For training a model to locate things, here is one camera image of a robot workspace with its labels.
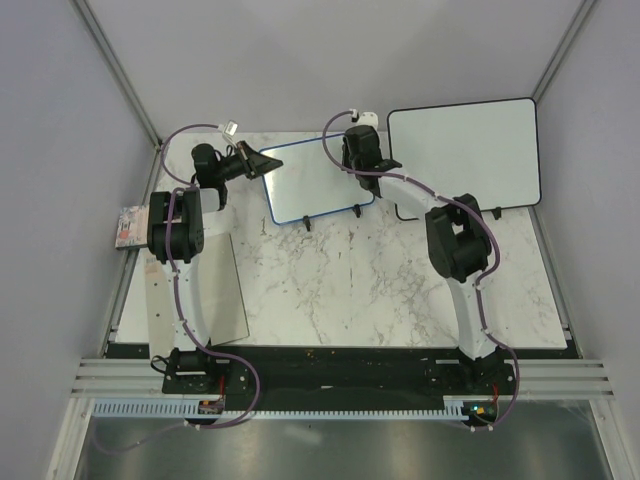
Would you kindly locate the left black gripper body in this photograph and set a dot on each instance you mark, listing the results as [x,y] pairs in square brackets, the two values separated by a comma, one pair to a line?
[230,168]

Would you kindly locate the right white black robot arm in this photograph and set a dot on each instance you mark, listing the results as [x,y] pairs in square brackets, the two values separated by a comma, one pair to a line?
[458,243]

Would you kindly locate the patterned colourful box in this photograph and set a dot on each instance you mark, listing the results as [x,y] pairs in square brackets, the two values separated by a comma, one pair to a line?
[132,228]

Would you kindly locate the black framed large whiteboard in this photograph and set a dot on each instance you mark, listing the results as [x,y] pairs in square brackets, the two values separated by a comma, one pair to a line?
[488,149]

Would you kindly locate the grey metal plate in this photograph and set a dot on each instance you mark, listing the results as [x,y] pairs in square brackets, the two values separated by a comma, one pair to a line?
[210,296]

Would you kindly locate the aluminium frame profile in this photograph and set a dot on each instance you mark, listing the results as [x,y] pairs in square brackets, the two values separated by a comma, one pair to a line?
[116,378]

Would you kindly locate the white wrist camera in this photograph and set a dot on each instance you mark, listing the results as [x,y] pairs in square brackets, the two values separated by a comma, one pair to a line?
[228,129]
[366,118]

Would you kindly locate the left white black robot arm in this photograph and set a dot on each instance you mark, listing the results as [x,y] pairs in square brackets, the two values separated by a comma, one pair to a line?
[176,230]

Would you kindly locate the light blue cable duct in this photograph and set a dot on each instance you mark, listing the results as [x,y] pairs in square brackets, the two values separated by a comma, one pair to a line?
[194,409]

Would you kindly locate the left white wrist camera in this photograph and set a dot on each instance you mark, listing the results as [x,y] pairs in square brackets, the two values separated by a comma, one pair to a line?
[228,129]

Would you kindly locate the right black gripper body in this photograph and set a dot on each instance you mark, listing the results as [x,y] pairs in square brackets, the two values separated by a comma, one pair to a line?
[350,163]

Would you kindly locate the blue framed small whiteboard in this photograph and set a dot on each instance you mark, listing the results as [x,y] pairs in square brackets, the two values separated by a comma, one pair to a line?
[309,185]

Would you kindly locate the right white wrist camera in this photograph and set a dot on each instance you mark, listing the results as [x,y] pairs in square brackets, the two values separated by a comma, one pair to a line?
[366,118]

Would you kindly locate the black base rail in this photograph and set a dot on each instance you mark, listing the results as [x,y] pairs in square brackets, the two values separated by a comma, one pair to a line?
[336,377]

